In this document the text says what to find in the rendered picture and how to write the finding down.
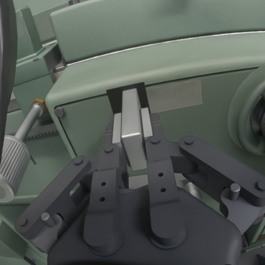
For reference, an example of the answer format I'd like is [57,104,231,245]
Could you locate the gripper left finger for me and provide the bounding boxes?
[15,113,130,256]

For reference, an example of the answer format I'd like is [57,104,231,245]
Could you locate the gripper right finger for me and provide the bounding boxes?
[140,107,265,249]

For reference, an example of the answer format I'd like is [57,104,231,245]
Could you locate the grey metal lever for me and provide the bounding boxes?
[120,88,148,171]

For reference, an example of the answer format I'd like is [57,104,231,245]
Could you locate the green lathe body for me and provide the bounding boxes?
[0,0,265,265]

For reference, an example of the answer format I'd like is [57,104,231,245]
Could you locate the green lathe carriage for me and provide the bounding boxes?
[45,0,265,209]

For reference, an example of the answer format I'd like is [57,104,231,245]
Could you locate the shiny steel rod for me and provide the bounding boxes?
[178,176,209,206]

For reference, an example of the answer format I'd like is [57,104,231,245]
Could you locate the toothed steel rack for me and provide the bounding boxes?
[5,121,60,140]

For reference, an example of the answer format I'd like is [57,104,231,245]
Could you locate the grey hex bolt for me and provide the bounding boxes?
[54,106,65,119]

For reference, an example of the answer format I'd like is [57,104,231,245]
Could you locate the black lever backing plate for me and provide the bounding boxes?
[106,82,151,117]

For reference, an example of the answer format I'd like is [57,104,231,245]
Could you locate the silver knurled knob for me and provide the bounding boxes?
[0,103,43,204]

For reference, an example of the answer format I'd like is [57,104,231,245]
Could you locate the grey blank nameplate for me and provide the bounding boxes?
[147,79,203,114]

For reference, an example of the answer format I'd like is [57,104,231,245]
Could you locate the brass hex nut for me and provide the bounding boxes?
[31,98,45,115]

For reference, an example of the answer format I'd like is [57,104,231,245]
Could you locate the green handwheel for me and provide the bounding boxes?
[227,63,265,157]

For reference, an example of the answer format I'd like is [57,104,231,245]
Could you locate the black graduated dial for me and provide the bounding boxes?
[250,101,265,138]

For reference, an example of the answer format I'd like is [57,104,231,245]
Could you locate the dark grey curved bar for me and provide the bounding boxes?
[0,0,19,165]

